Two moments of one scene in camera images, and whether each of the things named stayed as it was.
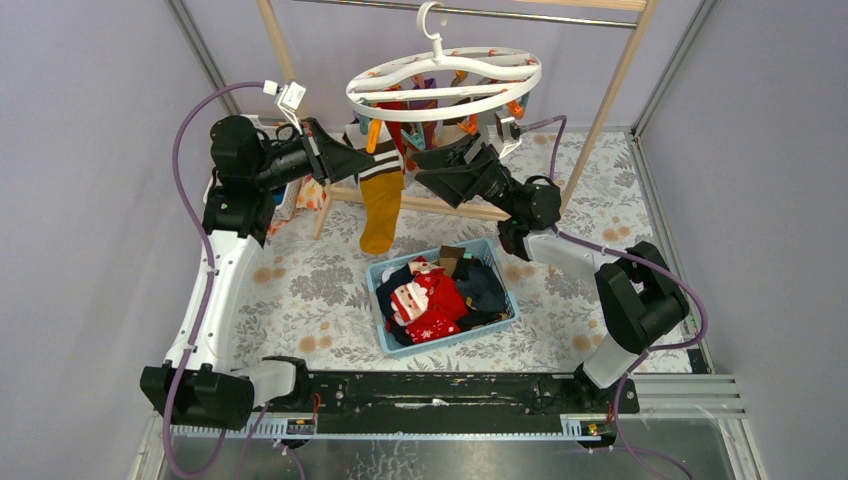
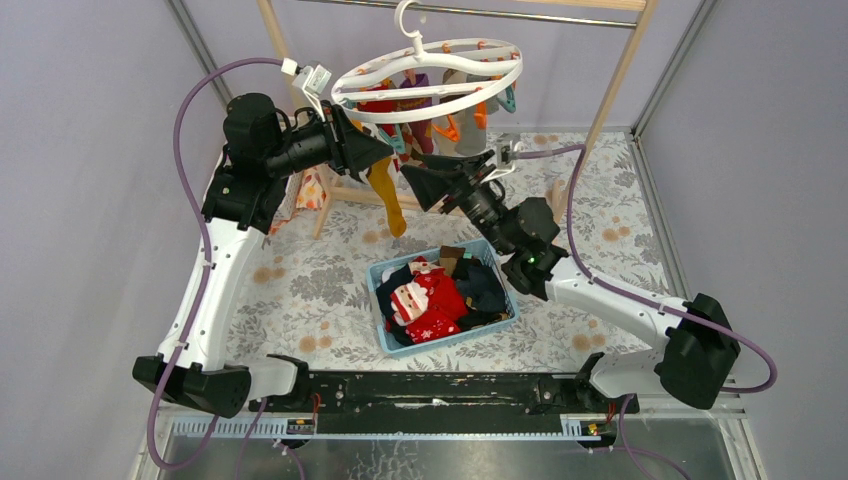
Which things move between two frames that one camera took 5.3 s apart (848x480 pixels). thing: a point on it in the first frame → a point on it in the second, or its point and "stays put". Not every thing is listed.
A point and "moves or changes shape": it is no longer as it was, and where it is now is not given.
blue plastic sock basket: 397,350 stays put
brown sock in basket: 448,257 stays put
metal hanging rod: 477,14 stays put
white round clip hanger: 415,88 moves or changes shape
